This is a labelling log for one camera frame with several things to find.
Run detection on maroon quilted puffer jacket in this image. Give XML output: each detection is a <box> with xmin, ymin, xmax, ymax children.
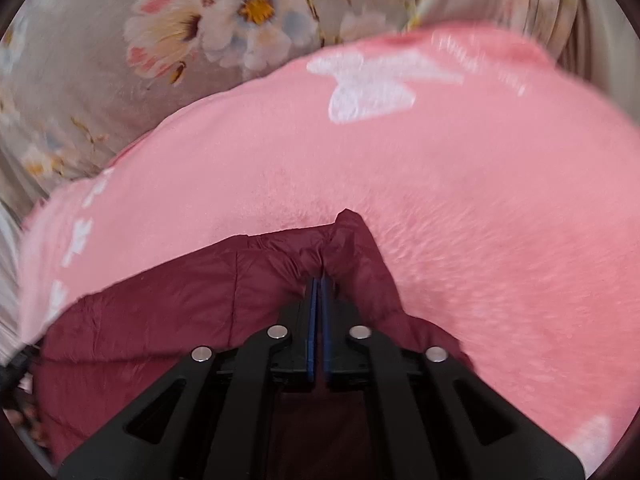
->
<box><xmin>36</xmin><ymin>211</ymin><xmax>460</xmax><ymax>479</ymax></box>

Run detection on pink fleece blanket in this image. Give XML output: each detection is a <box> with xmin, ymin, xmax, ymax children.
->
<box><xmin>20</xmin><ymin>25</ymin><xmax>639</xmax><ymax>472</ymax></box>

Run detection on grey floral bed sheet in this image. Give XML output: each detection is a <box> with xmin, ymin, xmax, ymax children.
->
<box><xmin>1</xmin><ymin>0</ymin><xmax>639</xmax><ymax>359</ymax></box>

